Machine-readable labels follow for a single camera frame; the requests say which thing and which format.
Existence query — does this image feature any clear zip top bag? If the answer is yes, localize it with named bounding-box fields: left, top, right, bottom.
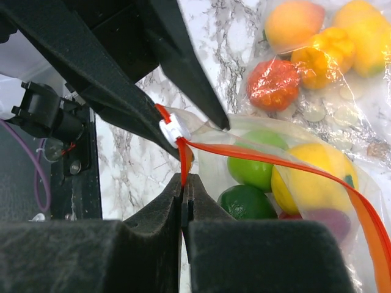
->
left=237, top=1, right=390, bottom=168

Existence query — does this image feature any dark red toy fruit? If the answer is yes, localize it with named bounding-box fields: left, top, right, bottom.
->
left=305, top=208, right=351, bottom=243

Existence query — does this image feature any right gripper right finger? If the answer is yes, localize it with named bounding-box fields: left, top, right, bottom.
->
left=183, top=175, right=354, bottom=292

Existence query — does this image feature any dark green toy lime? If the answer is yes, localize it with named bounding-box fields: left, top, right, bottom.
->
left=217, top=185, right=278, bottom=220

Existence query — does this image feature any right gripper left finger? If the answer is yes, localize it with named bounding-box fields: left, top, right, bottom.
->
left=1, top=175, right=181, bottom=292

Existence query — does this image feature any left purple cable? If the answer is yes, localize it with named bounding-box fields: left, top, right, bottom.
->
left=0, top=118, right=53, bottom=214

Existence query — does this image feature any orange toy citrus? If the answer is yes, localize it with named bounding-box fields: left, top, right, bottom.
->
left=264, top=1, right=326, bottom=54

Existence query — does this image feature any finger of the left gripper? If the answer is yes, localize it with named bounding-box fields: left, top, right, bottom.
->
left=1, top=1, right=179, bottom=157
left=143, top=1, right=230, bottom=130

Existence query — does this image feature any yellow toy bell pepper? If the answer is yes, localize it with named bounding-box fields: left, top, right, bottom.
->
left=291, top=27, right=356, bottom=90

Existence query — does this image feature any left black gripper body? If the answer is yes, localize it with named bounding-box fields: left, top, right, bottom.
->
left=64, top=0, right=159, bottom=82

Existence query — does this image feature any red toy apple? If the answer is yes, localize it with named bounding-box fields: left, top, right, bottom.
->
left=278, top=212, right=302, bottom=220

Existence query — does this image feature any yellow toy mango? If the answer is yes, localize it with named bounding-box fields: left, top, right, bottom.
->
left=332, top=1, right=390, bottom=78

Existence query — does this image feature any yellow toy lemon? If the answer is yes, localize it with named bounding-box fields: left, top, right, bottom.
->
left=271, top=143, right=359, bottom=214

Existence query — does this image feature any clear bag orange slider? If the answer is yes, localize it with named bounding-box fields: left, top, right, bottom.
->
left=157, top=105, right=390, bottom=292

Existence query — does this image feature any orange toy pumpkin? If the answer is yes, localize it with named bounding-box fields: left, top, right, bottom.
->
left=246, top=59, right=300, bottom=112

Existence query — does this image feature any light green toy apple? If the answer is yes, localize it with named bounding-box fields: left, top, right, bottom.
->
left=226, top=129, right=290, bottom=193

